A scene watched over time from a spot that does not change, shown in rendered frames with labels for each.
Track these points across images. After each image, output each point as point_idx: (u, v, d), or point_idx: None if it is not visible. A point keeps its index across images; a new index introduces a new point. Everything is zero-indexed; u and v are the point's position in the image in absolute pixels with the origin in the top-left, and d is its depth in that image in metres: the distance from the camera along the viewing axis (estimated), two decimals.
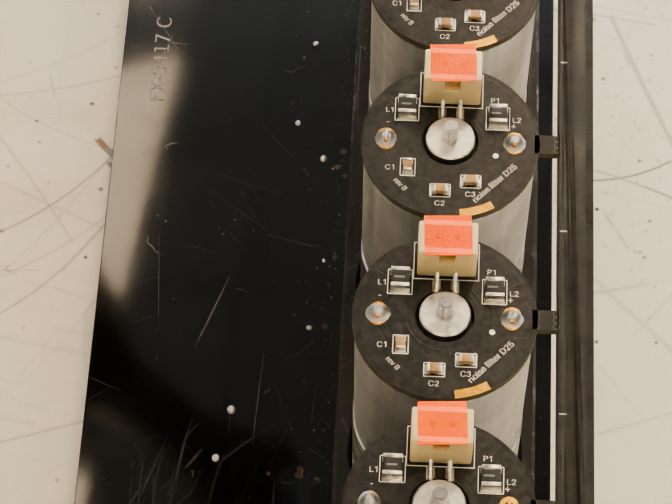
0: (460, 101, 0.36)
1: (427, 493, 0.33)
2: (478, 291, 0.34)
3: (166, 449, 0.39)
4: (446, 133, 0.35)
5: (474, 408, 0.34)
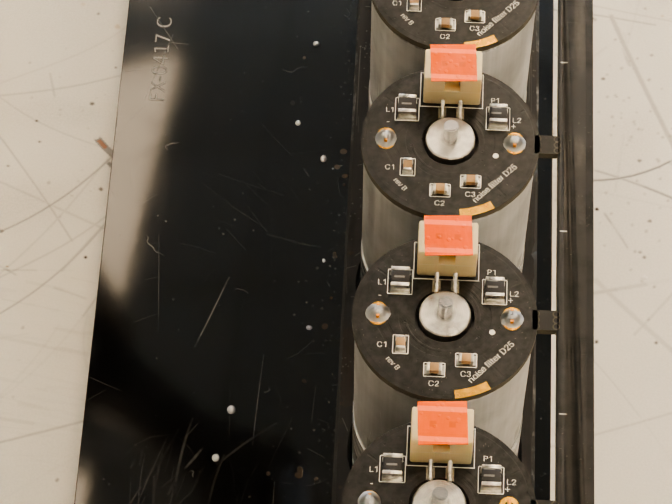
0: (460, 101, 0.36)
1: (427, 493, 0.33)
2: (478, 291, 0.34)
3: (166, 449, 0.39)
4: (446, 133, 0.35)
5: (474, 408, 0.34)
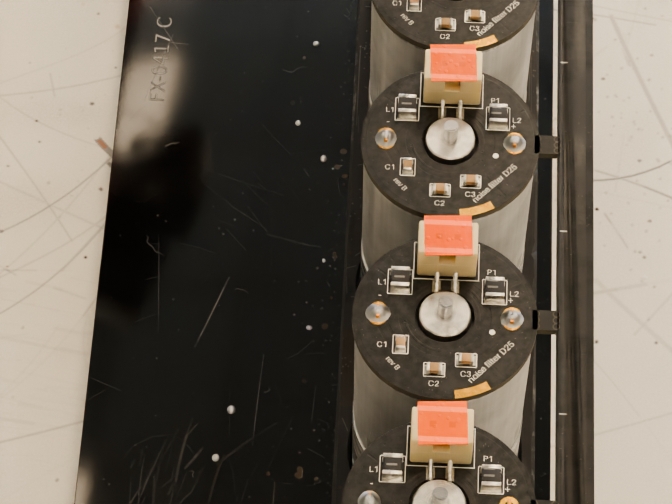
0: (460, 101, 0.36)
1: (427, 493, 0.33)
2: (478, 291, 0.34)
3: (166, 449, 0.39)
4: (446, 133, 0.35)
5: (474, 408, 0.34)
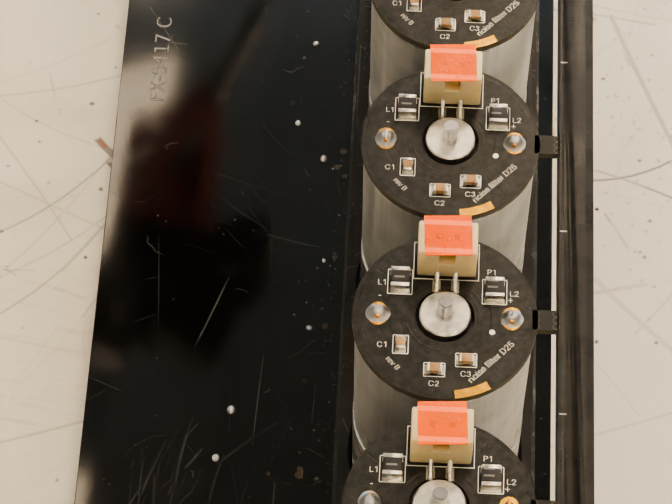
0: (460, 101, 0.36)
1: (427, 493, 0.33)
2: (478, 291, 0.34)
3: (166, 449, 0.39)
4: (446, 133, 0.35)
5: (474, 408, 0.34)
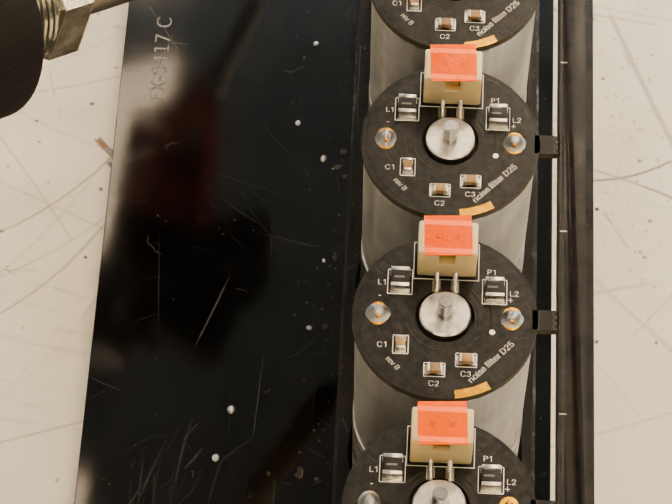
0: (460, 101, 0.36)
1: (427, 493, 0.33)
2: (478, 291, 0.34)
3: (166, 449, 0.39)
4: (446, 133, 0.35)
5: (474, 408, 0.34)
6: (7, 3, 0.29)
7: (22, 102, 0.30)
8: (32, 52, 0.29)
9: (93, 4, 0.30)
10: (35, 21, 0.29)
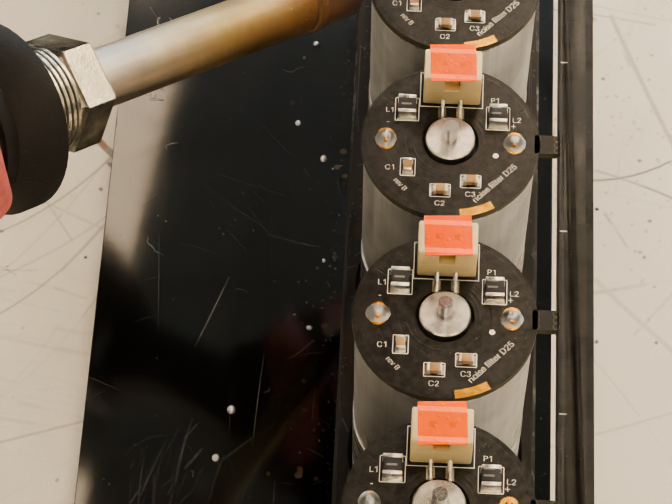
0: (460, 101, 0.36)
1: (427, 493, 0.33)
2: (478, 291, 0.34)
3: (166, 449, 0.39)
4: (446, 133, 0.35)
5: (474, 408, 0.34)
6: (34, 106, 0.31)
7: (49, 195, 0.32)
8: (58, 150, 0.31)
9: (114, 100, 0.33)
10: (60, 121, 0.31)
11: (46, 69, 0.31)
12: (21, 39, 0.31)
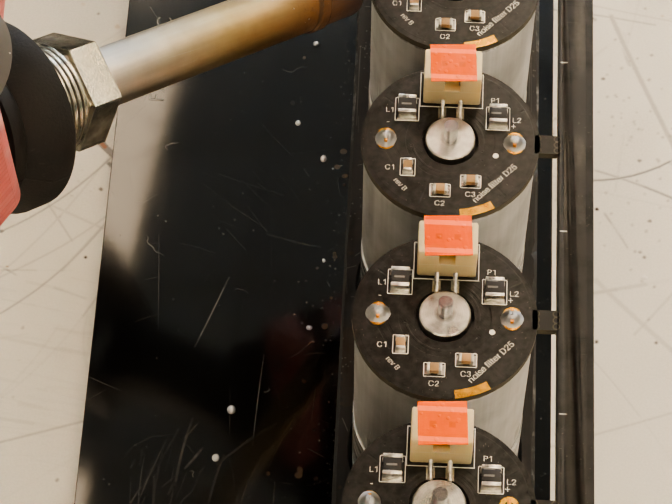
0: (460, 101, 0.36)
1: (427, 493, 0.33)
2: (478, 291, 0.34)
3: (166, 449, 0.39)
4: (446, 133, 0.35)
5: (474, 408, 0.34)
6: (42, 104, 0.31)
7: (55, 194, 0.32)
8: (65, 148, 0.31)
9: (120, 99, 0.32)
10: (68, 120, 0.31)
11: (53, 67, 0.31)
12: (28, 37, 0.31)
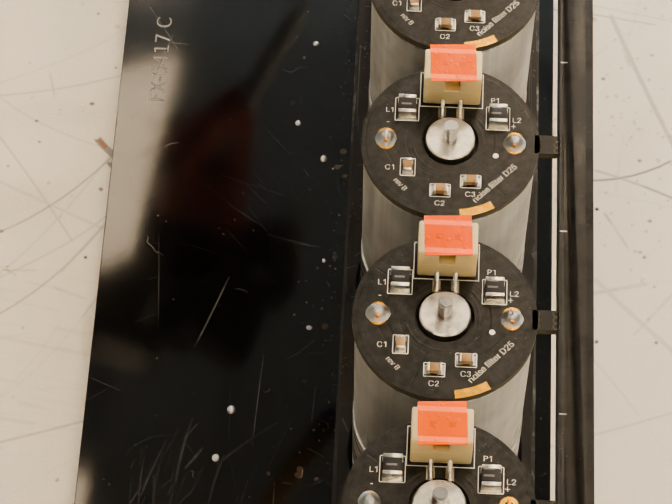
0: (460, 101, 0.36)
1: (427, 493, 0.33)
2: (478, 291, 0.34)
3: (166, 449, 0.39)
4: (446, 133, 0.35)
5: (474, 408, 0.34)
6: None
7: None
8: None
9: None
10: None
11: None
12: None
